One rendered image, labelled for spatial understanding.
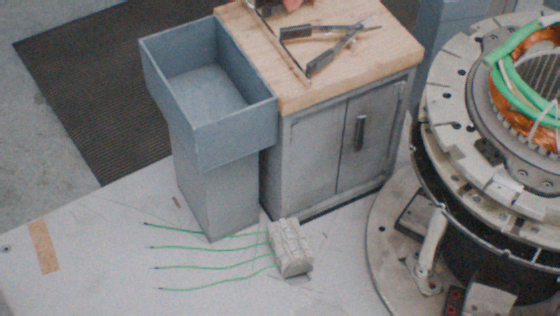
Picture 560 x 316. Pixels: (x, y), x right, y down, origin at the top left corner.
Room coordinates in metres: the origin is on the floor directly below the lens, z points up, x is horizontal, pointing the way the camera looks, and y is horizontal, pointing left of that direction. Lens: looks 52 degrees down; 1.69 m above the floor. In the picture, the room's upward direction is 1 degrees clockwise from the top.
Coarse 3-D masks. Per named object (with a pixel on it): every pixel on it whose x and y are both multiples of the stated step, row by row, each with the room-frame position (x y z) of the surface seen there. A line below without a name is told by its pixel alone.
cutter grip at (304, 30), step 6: (306, 24) 0.69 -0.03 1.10; (282, 30) 0.67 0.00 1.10; (288, 30) 0.67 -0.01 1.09; (294, 30) 0.68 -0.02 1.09; (300, 30) 0.68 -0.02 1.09; (306, 30) 0.68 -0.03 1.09; (282, 36) 0.67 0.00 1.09; (288, 36) 0.67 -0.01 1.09; (294, 36) 0.68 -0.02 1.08; (300, 36) 0.68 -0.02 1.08; (306, 36) 0.68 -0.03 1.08
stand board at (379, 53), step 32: (320, 0) 0.77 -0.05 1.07; (352, 0) 0.77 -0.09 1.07; (256, 32) 0.70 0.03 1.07; (384, 32) 0.71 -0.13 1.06; (256, 64) 0.65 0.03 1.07; (288, 64) 0.65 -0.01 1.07; (352, 64) 0.65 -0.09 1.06; (384, 64) 0.65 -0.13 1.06; (288, 96) 0.59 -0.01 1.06; (320, 96) 0.61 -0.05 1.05
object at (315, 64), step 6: (330, 48) 0.65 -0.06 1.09; (324, 54) 0.63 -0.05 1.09; (330, 54) 0.64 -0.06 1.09; (312, 60) 0.62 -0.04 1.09; (318, 60) 0.62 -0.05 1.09; (324, 60) 0.63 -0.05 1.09; (330, 60) 0.64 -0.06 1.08; (306, 66) 0.62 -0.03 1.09; (312, 66) 0.62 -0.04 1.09; (318, 66) 0.62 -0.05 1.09; (306, 72) 0.62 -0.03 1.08; (312, 72) 0.62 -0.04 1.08
